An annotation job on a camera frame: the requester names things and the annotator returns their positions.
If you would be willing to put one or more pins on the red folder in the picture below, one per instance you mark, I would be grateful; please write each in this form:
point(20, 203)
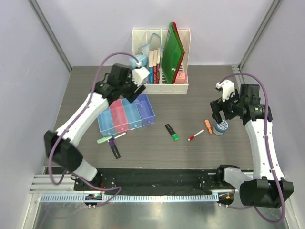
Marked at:
point(181, 48)

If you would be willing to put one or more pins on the white cable duct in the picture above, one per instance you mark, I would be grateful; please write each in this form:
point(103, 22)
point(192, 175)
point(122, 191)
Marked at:
point(91, 198)

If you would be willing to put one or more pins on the red spine book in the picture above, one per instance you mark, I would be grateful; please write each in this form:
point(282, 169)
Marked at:
point(155, 66)
point(158, 66)

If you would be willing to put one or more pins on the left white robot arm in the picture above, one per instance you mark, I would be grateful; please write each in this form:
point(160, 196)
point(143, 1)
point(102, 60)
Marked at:
point(61, 145)

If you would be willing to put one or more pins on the red capped white pen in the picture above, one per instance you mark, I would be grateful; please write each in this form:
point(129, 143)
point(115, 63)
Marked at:
point(195, 135)

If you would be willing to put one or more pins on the purple black highlighter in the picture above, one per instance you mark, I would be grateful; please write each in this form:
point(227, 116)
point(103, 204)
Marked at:
point(114, 148)

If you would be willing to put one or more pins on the purple drawer bin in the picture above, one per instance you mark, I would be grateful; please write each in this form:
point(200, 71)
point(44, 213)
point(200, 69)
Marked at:
point(145, 110)

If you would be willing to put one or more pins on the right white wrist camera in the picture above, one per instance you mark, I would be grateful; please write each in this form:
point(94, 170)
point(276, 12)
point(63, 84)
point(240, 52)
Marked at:
point(227, 87)

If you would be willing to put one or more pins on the purple capped white pen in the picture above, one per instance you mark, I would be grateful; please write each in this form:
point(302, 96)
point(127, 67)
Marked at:
point(118, 136)

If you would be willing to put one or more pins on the light green mini highlighter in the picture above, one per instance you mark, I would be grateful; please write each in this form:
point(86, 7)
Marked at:
point(104, 139)

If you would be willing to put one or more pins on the blue spine book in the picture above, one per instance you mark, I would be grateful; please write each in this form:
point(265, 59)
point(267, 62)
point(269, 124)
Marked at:
point(151, 66)

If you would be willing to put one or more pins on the blue drawer bin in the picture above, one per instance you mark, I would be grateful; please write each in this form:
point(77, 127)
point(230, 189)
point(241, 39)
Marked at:
point(132, 114)
point(105, 123)

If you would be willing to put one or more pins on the pink eraser box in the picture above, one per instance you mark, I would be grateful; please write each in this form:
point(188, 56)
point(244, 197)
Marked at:
point(180, 78)

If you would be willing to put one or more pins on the upper blue tape dispenser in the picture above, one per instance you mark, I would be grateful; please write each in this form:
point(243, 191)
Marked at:
point(143, 59)

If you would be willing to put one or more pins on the pink drawer bin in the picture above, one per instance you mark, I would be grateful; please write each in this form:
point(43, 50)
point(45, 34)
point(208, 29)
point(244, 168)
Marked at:
point(118, 116)

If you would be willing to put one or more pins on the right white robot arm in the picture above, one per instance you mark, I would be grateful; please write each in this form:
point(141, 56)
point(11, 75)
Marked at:
point(268, 183)

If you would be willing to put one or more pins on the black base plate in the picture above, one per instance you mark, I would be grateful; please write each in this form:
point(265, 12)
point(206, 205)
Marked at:
point(160, 182)

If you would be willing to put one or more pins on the orange mini highlighter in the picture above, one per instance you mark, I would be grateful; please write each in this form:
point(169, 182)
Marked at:
point(208, 126)

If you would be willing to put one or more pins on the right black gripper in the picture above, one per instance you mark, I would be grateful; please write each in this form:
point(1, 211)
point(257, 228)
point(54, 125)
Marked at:
point(217, 105)

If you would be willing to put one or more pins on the blue washi tape roll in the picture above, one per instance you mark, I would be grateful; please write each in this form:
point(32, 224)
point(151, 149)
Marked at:
point(220, 128)

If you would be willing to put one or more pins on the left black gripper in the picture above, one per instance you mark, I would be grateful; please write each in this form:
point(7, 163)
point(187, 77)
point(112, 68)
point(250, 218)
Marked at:
point(127, 96)

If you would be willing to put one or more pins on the blue clear pouch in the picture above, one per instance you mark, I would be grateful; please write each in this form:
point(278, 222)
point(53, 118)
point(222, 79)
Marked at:
point(154, 42)

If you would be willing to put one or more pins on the green folder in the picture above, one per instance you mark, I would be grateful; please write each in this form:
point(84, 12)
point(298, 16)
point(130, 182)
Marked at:
point(170, 56)

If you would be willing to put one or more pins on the white file organizer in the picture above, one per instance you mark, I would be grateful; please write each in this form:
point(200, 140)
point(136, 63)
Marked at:
point(140, 37)

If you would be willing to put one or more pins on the green black highlighter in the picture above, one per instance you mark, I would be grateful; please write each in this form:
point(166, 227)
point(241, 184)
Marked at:
point(173, 134)

